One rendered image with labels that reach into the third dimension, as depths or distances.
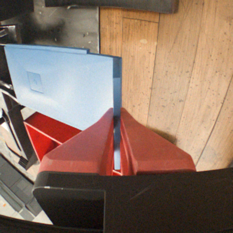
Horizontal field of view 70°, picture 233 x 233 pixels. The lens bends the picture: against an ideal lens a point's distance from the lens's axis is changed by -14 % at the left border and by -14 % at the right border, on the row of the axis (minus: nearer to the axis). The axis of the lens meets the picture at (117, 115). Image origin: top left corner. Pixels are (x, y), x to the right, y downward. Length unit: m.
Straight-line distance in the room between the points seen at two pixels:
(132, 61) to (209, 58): 0.09
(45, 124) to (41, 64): 0.17
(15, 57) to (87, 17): 0.10
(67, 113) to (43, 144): 0.24
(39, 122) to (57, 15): 0.18
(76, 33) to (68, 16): 0.03
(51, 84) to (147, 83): 0.11
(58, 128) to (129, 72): 0.15
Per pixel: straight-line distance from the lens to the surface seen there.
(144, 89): 0.23
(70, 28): 0.26
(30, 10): 0.31
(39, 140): 0.39
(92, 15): 0.23
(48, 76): 0.17
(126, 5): 0.18
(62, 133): 0.30
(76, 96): 0.15
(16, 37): 0.21
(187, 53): 0.19
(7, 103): 0.31
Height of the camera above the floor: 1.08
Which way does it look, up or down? 43 degrees down
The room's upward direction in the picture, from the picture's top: 137 degrees counter-clockwise
